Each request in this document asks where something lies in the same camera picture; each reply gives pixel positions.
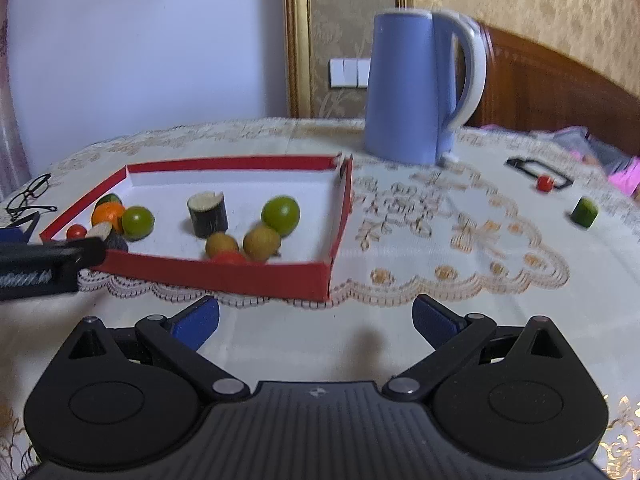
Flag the white wall switch panel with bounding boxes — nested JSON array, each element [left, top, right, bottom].
[[329, 57, 371, 89]]

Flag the round green fruit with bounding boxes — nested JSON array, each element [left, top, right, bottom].
[[261, 196, 302, 237], [121, 206, 155, 240]]

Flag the black eyeglasses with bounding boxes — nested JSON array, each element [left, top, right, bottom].
[[6, 173, 57, 223]]

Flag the gold wall frame moulding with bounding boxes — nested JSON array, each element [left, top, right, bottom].
[[282, 0, 414, 120]]

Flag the blue electric kettle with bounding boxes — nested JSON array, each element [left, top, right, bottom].
[[362, 8, 488, 167]]

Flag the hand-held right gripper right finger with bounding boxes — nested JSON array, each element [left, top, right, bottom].
[[384, 294, 568, 403]]

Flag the green cucumber piece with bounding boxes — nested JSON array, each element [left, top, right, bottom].
[[570, 196, 599, 228]]

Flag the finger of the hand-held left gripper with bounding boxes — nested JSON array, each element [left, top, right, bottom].
[[0, 236, 107, 302], [0, 214, 42, 247]]

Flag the brown wooden headboard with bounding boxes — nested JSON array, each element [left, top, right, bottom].
[[470, 22, 640, 161]]

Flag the grey cloth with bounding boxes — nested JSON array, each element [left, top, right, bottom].
[[547, 126, 632, 173]]

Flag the red cardboard box tray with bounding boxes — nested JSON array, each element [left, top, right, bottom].
[[39, 155, 354, 303]]

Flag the pink cloth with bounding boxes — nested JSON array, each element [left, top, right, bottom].
[[606, 156, 640, 197]]

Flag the black rectangular frame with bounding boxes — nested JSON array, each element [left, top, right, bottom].
[[506, 156, 574, 190]]

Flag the patterned curtain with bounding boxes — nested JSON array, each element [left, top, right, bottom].
[[0, 10, 31, 197]]

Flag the brown longan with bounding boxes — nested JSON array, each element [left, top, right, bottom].
[[243, 226, 282, 262], [205, 231, 240, 257]]

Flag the dark eggplant piece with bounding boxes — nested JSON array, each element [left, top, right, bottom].
[[86, 222, 130, 254], [187, 190, 229, 239]]

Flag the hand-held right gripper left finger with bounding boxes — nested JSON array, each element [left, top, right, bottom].
[[65, 295, 251, 403]]

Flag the orange mandarin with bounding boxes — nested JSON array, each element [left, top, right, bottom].
[[91, 202, 126, 230]]

